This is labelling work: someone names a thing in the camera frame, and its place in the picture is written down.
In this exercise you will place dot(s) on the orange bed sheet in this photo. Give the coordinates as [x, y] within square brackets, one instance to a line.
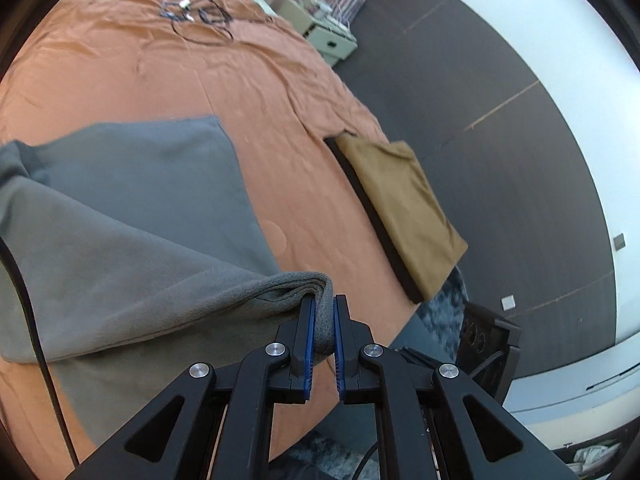
[280, 110]

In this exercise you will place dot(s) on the grey garment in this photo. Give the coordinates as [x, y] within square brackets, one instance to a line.
[150, 185]

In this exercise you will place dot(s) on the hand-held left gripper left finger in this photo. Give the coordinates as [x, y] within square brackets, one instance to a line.
[309, 340]

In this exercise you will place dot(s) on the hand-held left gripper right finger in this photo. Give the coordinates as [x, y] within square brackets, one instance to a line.
[341, 350]

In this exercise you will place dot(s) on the white wall socket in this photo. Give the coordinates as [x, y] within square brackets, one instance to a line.
[508, 303]

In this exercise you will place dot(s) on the striped bag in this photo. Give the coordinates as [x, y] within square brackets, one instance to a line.
[350, 2]

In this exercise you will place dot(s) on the cream nightstand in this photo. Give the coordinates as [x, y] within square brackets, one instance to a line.
[325, 42]

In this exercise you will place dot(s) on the mustard folded garment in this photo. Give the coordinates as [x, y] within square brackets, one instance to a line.
[400, 200]

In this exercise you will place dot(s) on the grey wall switch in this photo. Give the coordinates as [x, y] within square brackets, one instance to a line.
[619, 241]

